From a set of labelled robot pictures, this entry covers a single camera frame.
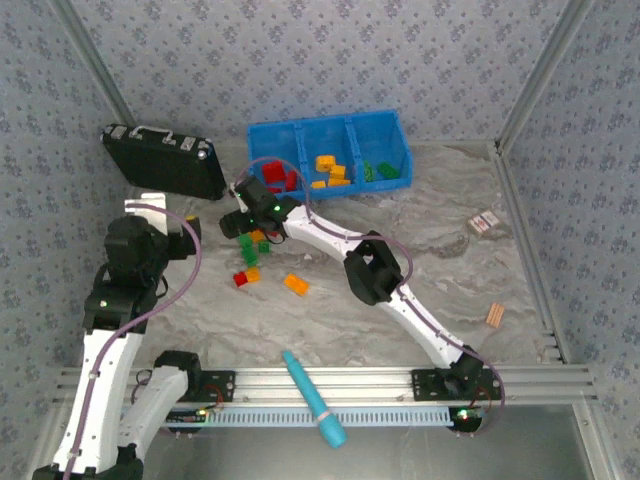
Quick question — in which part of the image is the black briefcase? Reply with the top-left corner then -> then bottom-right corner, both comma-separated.
101,123 -> 228,202

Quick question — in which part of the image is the slotted cable duct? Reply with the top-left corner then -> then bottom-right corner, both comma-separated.
162,405 -> 457,429

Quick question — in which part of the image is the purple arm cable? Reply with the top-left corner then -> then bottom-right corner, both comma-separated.
62,202 -> 204,474
233,157 -> 506,439

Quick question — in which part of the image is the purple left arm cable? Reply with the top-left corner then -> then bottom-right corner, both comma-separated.
62,202 -> 204,474

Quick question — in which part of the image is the aluminium corner post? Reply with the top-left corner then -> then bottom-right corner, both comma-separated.
496,0 -> 597,151
47,0 -> 137,132

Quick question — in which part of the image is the small red white box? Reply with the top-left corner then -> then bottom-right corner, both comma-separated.
468,210 -> 501,234

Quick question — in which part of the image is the aluminium mounting rail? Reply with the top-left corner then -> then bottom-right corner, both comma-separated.
53,365 -> 600,406

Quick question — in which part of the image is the teal pen tool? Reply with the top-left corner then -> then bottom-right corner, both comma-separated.
281,349 -> 349,450

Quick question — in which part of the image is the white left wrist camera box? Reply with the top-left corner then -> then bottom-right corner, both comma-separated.
123,193 -> 170,235

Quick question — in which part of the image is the blue three-compartment bin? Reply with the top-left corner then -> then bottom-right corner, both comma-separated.
246,108 -> 415,201

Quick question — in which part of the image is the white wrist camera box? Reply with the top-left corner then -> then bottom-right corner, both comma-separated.
123,193 -> 170,235
228,182 -> 250,215

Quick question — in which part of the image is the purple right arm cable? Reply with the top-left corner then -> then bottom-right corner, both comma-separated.
233,157 -> 506,439

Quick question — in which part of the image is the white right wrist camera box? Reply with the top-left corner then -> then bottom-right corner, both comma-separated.
228,182 -> 250,215

